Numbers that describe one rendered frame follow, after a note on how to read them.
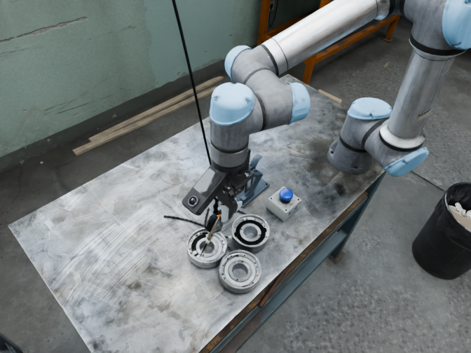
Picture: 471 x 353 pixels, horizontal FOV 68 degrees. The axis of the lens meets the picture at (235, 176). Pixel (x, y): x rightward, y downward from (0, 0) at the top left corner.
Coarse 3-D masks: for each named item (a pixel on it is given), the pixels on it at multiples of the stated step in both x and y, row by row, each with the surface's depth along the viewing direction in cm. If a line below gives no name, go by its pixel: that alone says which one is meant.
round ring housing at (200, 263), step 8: (200, 232) 94; (208, 232) 94; (192, 240) 92; (200, 240) 92; (224, 240) 92; (200, 248) 94; (216, 248) 91; (224, 248) 91; (192, 256) 88; (208, 256) 89; (200, 264) 88; (208, 264) 87; (216, 264) 89
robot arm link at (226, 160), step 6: (210, 144) 68; (210, 150) 69; (216, 150) 66; (246, 150) 67; (216, 156) 67; (222, 156) 66; (228, 156) 66; (234, 156) 66; (240, 156) 67; (246, 156) 69; (216, 162) 68; (222, 162) 67; (228, 162) 67; (234, 162) 67; (240, 162) 68
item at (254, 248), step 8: (240, 216) 97; (248, 216) 98; (256, 216) 98; (248, 224) 97; (264, 224) 97; (232, 232) 93; (240, 232) 95; (256, 232) 97; (248, 240) 93; (264, 240) 94; (240, 248) 93; (248, 248) 91; (256, 248) 91
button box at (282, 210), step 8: (272, 200) 101; (280, 200) 101; (288, 200) 101; (296, 200) 101; (272, 208) 102; (280, 208) 99; (288, 208) 99; (296, 208) 103; (280, 216) 101; (288, 216) 102
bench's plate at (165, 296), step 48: (192, 144) 121; (288, 144) 124; (96, 192) 104; (144, 192) 106; (336, 192) 110; (48, 240) 93; (96, 240) 94; (144, 240) 95; (288, 240) 97; (96, 288) 85; (144, 288) 86; (192, 288) 86; (96, 336) 78; (144, 336) 78; (192, 336) 79
